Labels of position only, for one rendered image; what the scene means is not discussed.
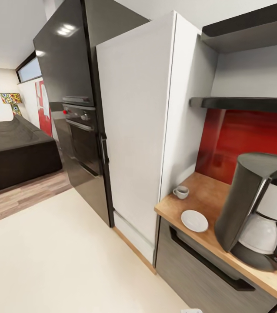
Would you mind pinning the oven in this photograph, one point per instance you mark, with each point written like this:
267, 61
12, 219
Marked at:
83, 126

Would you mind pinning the painting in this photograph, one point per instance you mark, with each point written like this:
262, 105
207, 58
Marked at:
44, 110

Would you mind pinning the countertop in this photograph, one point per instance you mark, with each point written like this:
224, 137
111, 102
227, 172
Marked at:
207, 196

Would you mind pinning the saucer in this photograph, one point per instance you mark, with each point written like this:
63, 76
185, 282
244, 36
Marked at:
194, 220

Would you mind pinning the fridge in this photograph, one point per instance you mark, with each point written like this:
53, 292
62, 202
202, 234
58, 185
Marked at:
148, 76

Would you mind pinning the coffee maker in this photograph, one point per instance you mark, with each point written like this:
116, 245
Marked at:
247, 224

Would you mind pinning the coffee cup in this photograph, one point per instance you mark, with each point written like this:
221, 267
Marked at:
181, 192

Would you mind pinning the dishwasher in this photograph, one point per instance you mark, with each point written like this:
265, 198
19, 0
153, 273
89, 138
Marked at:
202, 279

